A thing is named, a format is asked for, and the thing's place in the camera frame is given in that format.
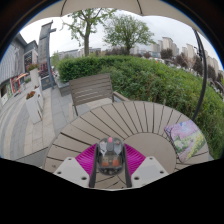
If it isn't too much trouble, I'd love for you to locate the floral print mouse pad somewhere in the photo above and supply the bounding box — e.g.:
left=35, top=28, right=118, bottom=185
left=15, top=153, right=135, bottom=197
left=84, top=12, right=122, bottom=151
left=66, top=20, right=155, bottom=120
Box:
left=164, top=119, right=207, bottom=164

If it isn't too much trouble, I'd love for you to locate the beige parasol canopy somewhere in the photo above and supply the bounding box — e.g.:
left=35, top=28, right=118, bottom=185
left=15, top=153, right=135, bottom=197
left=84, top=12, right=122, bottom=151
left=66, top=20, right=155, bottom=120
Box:
left=26, top=0, right=214, bottom=41

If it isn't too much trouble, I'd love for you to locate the group of apartment buildings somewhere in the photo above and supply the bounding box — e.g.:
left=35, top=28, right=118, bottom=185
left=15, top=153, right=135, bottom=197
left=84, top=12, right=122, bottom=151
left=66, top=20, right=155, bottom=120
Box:
left=133, top=35, right=224, bottom=81

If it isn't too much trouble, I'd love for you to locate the sparse thin tree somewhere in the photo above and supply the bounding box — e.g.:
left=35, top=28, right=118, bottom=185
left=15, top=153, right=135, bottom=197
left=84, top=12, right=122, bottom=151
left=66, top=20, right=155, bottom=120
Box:
left=61, top=8, right=118, bottom=57

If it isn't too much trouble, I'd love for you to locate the grey storefront building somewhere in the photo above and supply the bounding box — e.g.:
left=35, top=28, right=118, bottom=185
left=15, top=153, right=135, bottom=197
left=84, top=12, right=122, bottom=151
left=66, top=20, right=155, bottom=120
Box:
left=0, top=33, right=39, bottom=101

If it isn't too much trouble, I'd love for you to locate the grey slatted chair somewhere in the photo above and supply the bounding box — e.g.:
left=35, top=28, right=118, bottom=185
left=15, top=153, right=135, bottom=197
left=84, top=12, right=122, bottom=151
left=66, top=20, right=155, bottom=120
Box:
left=68, top=73, right=116, bottom=116

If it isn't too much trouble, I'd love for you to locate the tall grey sign pillar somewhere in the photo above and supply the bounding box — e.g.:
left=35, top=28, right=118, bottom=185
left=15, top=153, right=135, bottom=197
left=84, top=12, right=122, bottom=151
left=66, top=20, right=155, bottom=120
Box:
left=37, top=20, right=58, bottom=90

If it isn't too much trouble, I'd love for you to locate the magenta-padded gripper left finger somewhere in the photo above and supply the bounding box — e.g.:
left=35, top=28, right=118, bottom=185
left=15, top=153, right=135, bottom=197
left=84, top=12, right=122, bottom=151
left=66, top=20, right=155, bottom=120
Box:
left=53, top=143, right=101, bottom=189

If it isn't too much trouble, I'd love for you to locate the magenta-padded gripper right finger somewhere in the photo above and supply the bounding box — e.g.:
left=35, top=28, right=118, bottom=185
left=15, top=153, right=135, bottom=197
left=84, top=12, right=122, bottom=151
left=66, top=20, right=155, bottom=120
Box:
left=121, top=143, right=169, bottom=189

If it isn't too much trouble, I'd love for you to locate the transparent computer mouse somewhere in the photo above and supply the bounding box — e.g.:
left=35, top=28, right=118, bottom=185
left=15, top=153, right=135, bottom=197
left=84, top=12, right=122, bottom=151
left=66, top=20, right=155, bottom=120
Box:
left=96, top=136, right=126, bottom=177

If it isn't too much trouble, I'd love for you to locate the curved black parasol pole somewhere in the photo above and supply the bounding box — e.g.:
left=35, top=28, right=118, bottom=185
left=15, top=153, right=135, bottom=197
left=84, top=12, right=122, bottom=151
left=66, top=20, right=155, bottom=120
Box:
left=191, top=29, right=208, bottom=123

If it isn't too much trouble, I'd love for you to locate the round dense tree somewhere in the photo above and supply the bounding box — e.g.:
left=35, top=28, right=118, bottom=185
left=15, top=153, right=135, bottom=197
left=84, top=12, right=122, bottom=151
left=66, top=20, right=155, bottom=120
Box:
left=103, top=13, right=156, bottom=56

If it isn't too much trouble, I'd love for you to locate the white flower planter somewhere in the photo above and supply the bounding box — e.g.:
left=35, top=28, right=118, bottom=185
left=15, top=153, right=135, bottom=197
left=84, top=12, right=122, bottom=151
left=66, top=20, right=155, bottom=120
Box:
left=25, top=89, right=44, bottom=125
left=26, top=63, right=42, bottom=89

